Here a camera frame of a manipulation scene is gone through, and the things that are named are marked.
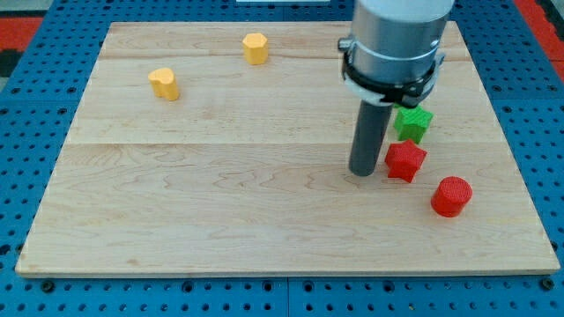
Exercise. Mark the yellow hexagon block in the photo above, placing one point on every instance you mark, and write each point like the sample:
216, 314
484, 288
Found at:
255, 48

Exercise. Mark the green star block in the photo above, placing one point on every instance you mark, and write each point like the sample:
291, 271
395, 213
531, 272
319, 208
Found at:
412, 123

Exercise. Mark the yellow heart block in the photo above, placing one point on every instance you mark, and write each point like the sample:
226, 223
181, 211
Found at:
163, 83

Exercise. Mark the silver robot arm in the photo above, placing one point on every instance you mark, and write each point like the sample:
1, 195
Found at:
391, 52

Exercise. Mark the wooden board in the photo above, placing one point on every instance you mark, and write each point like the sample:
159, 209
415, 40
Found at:
246, 174

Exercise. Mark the red cylinder block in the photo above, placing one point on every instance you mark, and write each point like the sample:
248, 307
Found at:
451, 196

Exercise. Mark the gray cylindrical pusher rod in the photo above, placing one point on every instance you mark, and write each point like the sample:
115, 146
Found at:
371, 125

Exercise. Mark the red star block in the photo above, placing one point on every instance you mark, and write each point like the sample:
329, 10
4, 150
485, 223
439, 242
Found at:
404, 160

